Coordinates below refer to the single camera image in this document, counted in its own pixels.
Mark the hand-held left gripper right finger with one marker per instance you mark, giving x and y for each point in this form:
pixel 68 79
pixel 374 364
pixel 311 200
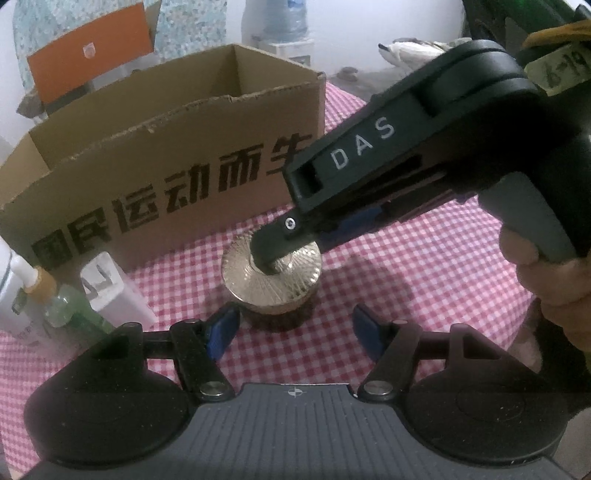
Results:
pixel 369 332

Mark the small green spray bottle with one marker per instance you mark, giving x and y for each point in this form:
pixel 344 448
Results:
pixel 64 304

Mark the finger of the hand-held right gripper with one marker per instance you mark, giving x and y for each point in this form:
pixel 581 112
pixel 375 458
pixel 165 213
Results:
pixel 272 249
pixel 351 226

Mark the orange cardboard box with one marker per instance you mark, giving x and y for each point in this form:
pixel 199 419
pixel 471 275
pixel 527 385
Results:
pixel 92 50

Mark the large brown cardboard box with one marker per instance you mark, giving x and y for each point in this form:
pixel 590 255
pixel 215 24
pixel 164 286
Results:
pixel 152 138

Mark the white charger plug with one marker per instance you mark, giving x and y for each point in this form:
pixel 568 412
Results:
pixel 115 295

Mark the white cloth bag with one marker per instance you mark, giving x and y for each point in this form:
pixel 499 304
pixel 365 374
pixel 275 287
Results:
pixel 411 50

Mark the white water dispenser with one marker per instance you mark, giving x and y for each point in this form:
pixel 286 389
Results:
pixel 288 50

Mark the blue patterned hanging cloth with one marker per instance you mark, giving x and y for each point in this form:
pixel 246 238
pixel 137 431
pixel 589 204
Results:
pixel 189 27

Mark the person's right hand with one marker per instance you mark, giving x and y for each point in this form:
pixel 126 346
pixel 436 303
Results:
pixel 558 295

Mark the gold lid jar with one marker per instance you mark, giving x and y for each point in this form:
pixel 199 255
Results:
pixel 295 281

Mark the red white checkered tablecloth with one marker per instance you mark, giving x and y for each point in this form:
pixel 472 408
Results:
pixel 438 286

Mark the white cylindrical bottle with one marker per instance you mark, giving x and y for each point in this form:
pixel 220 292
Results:
pixel 14 314

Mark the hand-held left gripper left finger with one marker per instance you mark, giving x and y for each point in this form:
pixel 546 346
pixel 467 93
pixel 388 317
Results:
pixel 222 330

